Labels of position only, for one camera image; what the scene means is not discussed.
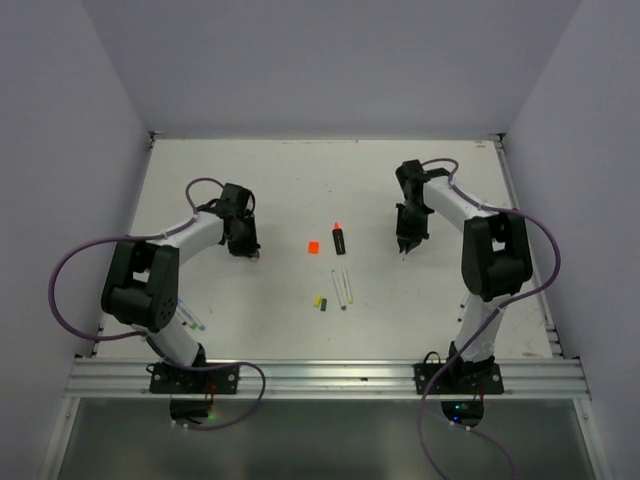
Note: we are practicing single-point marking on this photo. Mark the green marker pen body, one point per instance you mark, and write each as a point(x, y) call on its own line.
point(338, 290)

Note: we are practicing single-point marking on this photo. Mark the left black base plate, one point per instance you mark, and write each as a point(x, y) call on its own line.
point(166, 379)

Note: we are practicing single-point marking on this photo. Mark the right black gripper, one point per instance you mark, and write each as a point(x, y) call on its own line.
point(409, 237)

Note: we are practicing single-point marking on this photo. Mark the yellow marker pen body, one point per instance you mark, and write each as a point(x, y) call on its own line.
point(347, 286)

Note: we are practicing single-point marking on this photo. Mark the black orange highlighter body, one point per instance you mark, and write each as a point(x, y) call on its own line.
point(338, 239)

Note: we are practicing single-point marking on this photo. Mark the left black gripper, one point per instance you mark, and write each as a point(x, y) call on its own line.
point(249, 248)

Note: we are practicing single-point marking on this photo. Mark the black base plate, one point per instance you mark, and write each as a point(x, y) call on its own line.
point(462, 378)
point(166, 379)

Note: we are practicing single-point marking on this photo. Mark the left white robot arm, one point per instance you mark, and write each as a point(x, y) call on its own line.
point(142, 284)

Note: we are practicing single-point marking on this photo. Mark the teal capped pen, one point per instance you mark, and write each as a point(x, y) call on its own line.
point(187, 320)

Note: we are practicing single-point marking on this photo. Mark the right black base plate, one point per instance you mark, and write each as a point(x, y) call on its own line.
point(462, 378)

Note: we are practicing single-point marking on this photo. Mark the light blue capped pen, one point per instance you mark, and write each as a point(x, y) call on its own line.
point(181, 304)

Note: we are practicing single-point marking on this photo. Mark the orange highlighter cap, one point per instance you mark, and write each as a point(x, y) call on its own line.
point(313, 247)

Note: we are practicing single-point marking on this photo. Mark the aluminium mounting rail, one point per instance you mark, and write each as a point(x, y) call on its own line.
point(538, 379)

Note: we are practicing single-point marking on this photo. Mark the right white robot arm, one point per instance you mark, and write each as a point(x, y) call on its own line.
point(495, 260)

